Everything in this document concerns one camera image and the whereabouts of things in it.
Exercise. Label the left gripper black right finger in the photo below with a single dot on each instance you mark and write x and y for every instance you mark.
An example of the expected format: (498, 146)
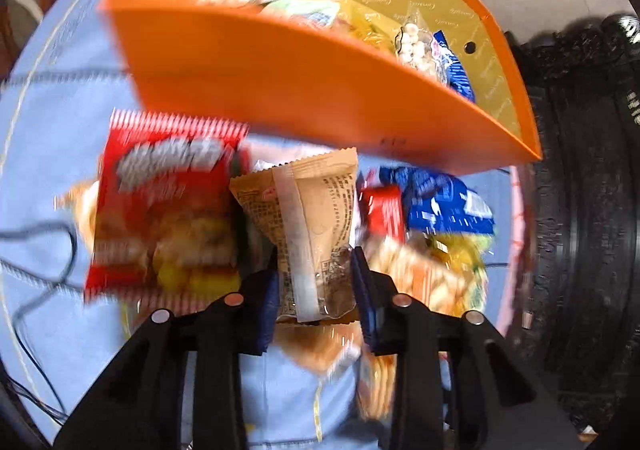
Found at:
(458, 382)

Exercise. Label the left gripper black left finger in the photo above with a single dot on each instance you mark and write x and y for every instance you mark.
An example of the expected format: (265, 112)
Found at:
(136, 402)

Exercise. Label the beige printed snack packet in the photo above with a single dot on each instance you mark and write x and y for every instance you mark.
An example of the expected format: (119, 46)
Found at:
(306, 209)

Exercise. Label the black carved wooden sofa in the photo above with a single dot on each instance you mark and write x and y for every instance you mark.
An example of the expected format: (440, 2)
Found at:
(575, 317)

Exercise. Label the yellow snack packet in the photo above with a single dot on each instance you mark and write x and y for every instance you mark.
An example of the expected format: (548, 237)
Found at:
(463, 286)

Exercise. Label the large red snack bag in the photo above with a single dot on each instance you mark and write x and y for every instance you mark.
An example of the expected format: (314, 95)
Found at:
(165, 233)

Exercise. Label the blue snack packet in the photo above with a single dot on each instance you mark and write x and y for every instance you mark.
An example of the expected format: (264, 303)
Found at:
(438, 203)

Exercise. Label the small red snack bar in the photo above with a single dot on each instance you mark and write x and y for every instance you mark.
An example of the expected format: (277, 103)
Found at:
(382, 212)

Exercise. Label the orange snack box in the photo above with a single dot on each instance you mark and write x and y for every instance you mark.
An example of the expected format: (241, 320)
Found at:
(288, 79)

